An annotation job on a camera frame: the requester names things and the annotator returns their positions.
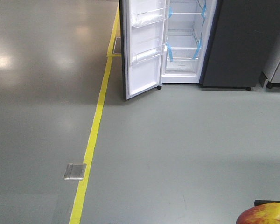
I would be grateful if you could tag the clear lower door bin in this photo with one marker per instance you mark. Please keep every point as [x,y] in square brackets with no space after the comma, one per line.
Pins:
[148,54]

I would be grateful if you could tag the fridge door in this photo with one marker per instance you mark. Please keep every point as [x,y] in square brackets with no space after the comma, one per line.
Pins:
[141,77]

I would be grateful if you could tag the clear middle door bin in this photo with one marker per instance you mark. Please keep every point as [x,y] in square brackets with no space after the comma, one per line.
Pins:
[150,17]

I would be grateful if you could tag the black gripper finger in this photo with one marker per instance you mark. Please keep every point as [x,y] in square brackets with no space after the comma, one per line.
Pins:
[261,202]

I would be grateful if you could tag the clear door bin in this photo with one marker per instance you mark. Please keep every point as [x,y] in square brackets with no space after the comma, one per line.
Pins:
[148,54]
[150,17]

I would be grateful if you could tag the red yellow apple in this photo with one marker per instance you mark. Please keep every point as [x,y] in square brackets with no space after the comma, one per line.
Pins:
[268,213]

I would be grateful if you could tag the clear crisper drawer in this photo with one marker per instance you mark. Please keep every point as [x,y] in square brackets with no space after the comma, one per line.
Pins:
[182,54]

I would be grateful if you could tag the yellow floor tape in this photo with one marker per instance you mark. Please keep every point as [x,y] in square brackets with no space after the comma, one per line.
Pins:
[77,209]

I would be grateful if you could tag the metal floor socket cover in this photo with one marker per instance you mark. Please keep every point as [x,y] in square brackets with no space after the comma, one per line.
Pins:
[75,172]

